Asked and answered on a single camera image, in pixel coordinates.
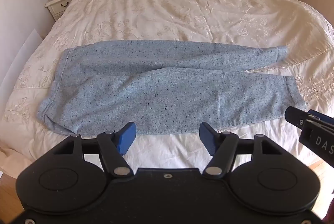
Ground cream nightstand with drawer handle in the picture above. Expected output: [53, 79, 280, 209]
[45, 0, 80, 21]

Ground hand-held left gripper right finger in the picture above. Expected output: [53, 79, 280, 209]
[200, 122, 283, 179]

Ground cream floral bedspread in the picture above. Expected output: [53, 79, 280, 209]
[0, 0, 334, 178]

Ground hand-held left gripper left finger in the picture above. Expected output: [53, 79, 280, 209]
[53, 122, 137, 177]

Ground grey speckled pants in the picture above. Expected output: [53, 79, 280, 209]
[37, 40, 307, 136]

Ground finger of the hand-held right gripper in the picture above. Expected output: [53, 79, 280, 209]
[306, 109, 334, 124]
[285, 107, 315, 127]

